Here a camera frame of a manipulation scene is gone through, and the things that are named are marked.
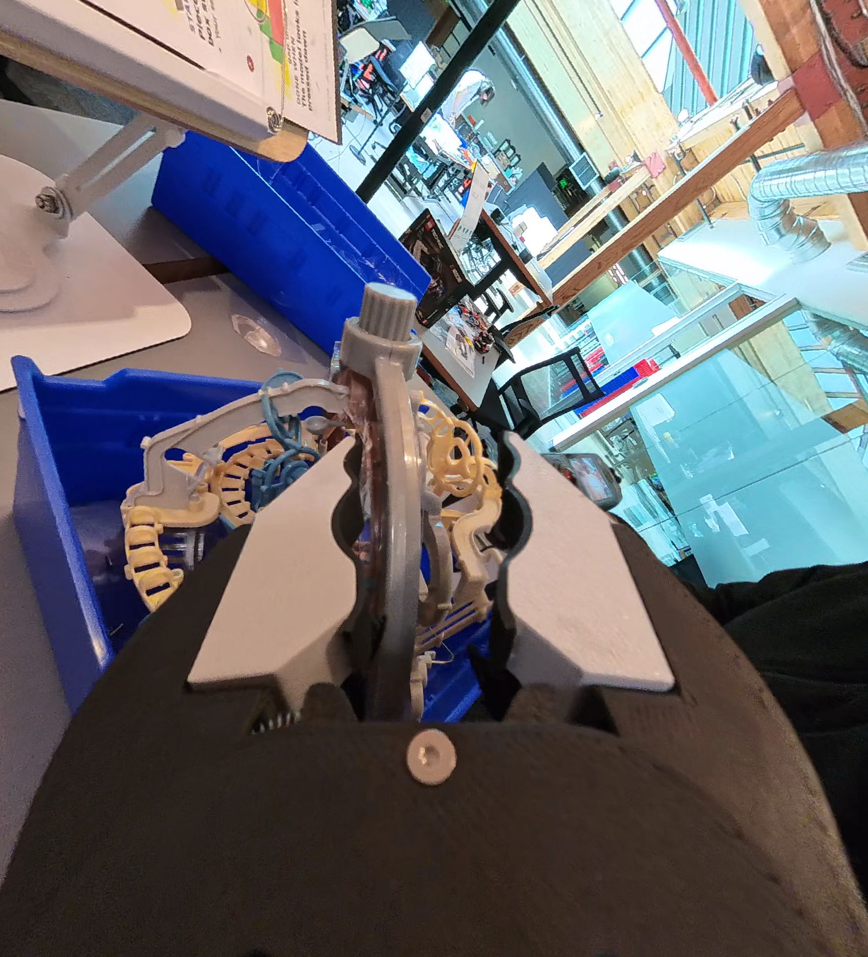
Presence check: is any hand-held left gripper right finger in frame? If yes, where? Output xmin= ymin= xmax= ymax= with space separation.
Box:
xmin=475 ymin=434 xmax=676 ymax=722

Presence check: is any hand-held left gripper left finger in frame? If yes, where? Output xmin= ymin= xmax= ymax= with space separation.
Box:
xmin=186 ymin=435 xmax=368 ymax=721

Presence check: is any plastic ball maze puzzle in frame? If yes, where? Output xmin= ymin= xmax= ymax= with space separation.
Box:
xmin=120 ymin=283 xmax=506 ymax=722

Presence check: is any small blue plastic bin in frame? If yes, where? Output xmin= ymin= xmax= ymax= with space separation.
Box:
xmin=11 ymin=355 xmax=495 ymax=722

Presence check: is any grey wood edged table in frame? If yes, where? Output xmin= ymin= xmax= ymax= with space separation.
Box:
xmin=415 ymin=202 xmax=556 ymax=414

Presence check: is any colourful printed box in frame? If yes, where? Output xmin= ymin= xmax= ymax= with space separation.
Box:
xmin=398 ymin=209 xmax=474 ymax=327

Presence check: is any person's black clothing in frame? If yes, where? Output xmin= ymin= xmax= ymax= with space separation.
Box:
xmin=692 ymin=557 xmax=868 ymax=957

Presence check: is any large blue plastic bin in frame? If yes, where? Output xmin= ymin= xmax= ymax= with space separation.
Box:
xmin=151 ymin=131 xmax=433 ymax=357

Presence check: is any black tripod pole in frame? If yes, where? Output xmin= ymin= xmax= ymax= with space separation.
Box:
xmin=355 ymin=0 xmax=522 ymax=204

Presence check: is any printed instruction sheet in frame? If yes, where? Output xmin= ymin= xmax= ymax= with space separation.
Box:
xmin=90 ymin=0 xmax=343 ymax=145

